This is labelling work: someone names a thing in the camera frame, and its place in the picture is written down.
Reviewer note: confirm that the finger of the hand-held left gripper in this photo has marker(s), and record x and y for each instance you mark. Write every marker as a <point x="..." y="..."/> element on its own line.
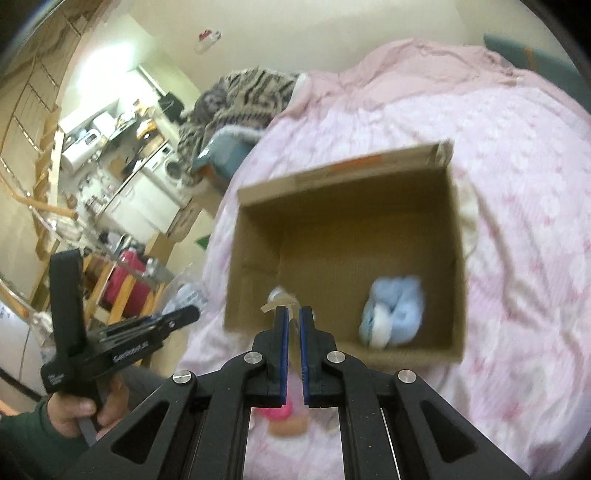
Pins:
<point x="134" y="323"/>
<point x="180" y="318"/>

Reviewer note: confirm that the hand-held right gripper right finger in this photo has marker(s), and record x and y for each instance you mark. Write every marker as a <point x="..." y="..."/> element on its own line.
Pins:
<point x="304" y="355"/>

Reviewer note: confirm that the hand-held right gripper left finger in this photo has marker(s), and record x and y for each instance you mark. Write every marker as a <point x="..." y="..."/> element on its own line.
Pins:
<point x="282" y="355"/>

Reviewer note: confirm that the small white plush toy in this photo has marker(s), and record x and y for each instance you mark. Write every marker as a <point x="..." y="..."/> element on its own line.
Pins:
<point x="279" y="297"/>

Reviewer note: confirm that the brown cardboard box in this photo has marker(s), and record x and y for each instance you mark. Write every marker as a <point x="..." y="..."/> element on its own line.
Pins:
<point x="346" y="258"/>

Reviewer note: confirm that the person's left hand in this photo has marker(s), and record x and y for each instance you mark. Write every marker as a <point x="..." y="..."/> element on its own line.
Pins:
<point x="108" y="401"/>

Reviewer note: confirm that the clear plastic bag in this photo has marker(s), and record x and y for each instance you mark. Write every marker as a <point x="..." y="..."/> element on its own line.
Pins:
<point x="184" y="290"/>

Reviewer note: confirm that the wooden chair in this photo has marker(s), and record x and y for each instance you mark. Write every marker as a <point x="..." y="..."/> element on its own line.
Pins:
<point x="115" y="295"/>

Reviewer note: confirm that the red suitcase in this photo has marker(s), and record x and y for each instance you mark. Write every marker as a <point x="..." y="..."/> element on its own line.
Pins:
<point x="122" y="281"/>

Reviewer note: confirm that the pink and tan plush toy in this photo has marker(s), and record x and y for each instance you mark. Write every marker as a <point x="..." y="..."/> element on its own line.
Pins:
<point x="288" y="417"/>

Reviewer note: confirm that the light blue plush toy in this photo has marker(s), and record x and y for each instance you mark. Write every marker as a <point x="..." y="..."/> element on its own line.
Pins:
<point x="395" y="314"/>

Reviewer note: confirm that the white kitchen cabinet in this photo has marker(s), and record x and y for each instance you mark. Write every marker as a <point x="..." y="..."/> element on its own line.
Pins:
<point x="138" y="198"/>

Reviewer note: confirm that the white washing machine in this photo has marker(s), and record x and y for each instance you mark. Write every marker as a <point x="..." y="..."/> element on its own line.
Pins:
<point x="171" y="166"/>

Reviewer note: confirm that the white microwave oven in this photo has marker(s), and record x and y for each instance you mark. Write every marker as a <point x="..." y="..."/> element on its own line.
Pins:
<point x="81" y="150"/>

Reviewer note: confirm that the zebra striped blanket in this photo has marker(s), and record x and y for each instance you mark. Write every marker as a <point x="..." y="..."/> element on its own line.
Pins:
<point x="231" y="115"/>

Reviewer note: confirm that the cream white cloth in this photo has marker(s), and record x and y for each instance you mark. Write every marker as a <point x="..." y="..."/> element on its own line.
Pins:
<point x="471" y="217"/>

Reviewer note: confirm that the pink floral blanket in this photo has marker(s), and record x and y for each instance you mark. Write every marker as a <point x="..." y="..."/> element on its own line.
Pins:
<point x="508" y="230"/>

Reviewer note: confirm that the teal headboard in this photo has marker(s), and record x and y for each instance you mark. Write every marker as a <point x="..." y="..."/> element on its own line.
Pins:
<point x="531" y="62"/>

